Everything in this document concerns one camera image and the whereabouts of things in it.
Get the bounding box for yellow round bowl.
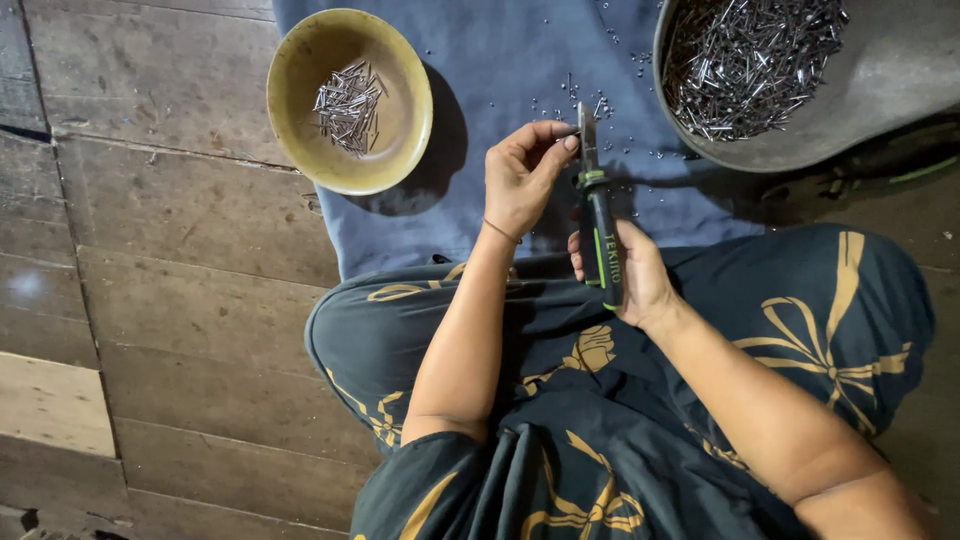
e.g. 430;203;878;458
266;8;435;197

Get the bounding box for person's left hand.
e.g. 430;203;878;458
483;120;582;242

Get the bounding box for pile of cut nail shafts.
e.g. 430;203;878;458
312;60;390;159

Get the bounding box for thin wrist band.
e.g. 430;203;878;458
482;217;523;246

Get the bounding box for person's right hand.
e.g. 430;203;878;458
567;219;680;331

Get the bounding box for black green handled pliers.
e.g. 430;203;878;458
574;102;625;312

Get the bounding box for grey metal basin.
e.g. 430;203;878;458
652;0;960;174

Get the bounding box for heap of steel nails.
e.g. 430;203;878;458
663;0;852;144

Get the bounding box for scattered cut nail heads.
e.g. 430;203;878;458
420;0;702;162

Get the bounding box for dark gold-patterned clothing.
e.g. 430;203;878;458
303;222;937;540

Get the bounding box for blue cloth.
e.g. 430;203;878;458
271;0;766;282

